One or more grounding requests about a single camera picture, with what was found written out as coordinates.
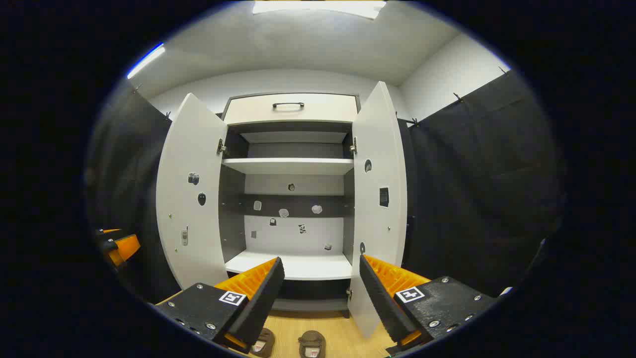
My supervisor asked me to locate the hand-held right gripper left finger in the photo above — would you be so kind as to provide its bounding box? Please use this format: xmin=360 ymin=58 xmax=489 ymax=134
xmin=152 ymin=256 xmax=286 ymax=355

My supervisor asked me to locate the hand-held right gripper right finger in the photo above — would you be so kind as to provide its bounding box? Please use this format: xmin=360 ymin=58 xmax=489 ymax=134
xmin=359 ymin=254 xmax=498 ymax=354

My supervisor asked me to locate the brown shoe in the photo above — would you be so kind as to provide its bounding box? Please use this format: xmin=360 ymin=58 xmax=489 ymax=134
xmin=251 ymin=328 xmax=276 ymax=358
xmin=298 ymin=330 xmax=327 ymax=358

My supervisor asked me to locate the white shoe cabinet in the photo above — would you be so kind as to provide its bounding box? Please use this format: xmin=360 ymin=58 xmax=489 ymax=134
xmin=219 ymin=92 xmax=361 ymax=319

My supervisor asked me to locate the white shoe cabinet door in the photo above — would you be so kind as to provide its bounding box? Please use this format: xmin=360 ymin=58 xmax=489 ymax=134
xmin=347 ymin=81 xmax=408 ymax=340
xmin=156 ymin=93 xmax=230 ymax=290

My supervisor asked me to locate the white cabinet shelf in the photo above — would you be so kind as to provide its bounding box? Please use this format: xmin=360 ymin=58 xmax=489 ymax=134
xmin=222 ymin=158 xmax=355 ymax=176
xmin=225 ymin=250 xmax=354 ymax=281

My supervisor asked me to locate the white cabinet drawer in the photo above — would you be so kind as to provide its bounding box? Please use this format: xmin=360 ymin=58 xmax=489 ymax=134
xmin=224 ymin=93 xmax=359 ymax=125

